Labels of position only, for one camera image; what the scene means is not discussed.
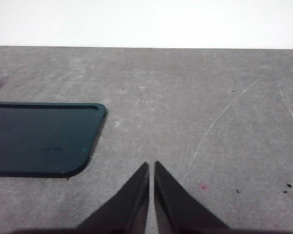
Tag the black rectangular tray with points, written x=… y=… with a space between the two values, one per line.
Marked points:
x=39 y=139

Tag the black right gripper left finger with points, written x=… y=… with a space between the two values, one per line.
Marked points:
x=127 y=209

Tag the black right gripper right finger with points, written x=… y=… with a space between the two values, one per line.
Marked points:
x=178 y=209

